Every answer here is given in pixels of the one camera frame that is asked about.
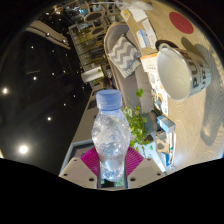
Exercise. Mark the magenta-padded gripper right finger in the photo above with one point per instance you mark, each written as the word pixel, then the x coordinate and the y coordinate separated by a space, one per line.
pixel 145 170

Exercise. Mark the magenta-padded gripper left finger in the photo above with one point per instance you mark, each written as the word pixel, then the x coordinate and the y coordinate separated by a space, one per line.
pixel 80 170

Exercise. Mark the clear blue-capped water bottle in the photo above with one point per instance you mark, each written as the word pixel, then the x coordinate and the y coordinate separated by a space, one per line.
pixel 111 136

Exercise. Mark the window with festive stickers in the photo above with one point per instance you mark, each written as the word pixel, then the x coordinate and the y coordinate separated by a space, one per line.
pixel 80 151

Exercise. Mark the small blue white box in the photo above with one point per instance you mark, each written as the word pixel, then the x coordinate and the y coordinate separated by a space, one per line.
pixel 165 159

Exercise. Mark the green potted plant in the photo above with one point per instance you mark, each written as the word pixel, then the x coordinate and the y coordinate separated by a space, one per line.
pixel 138 128

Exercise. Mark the small light blue box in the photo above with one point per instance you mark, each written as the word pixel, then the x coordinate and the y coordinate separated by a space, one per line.
pixel 165 124

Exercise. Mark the group of ceiling spotlights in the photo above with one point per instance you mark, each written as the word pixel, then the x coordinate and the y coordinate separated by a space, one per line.
pixel 23 149

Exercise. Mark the large printed paper leaflet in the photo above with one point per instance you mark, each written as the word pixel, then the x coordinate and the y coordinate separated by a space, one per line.
pixel 158 96

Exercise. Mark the grey curved sofa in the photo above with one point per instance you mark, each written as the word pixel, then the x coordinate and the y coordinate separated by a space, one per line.
pixel 140 83

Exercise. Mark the white mug with black print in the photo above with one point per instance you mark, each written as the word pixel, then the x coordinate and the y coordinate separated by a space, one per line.
pixel 176 73

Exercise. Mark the white rectangular box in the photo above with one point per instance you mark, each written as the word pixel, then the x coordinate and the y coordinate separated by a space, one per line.
pixel 149 62

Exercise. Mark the grey white chevron cushion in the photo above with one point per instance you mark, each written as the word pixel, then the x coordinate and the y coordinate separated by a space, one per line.
pixel 124 56

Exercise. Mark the small white blue leaflet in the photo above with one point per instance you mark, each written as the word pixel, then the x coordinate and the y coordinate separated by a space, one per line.
pixel 145 33

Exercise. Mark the flat round red coaster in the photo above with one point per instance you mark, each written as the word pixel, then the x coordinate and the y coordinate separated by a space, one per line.
pixel 181 22

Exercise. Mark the group of round-backed chairs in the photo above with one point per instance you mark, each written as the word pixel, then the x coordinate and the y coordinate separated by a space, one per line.
pixel 91 16

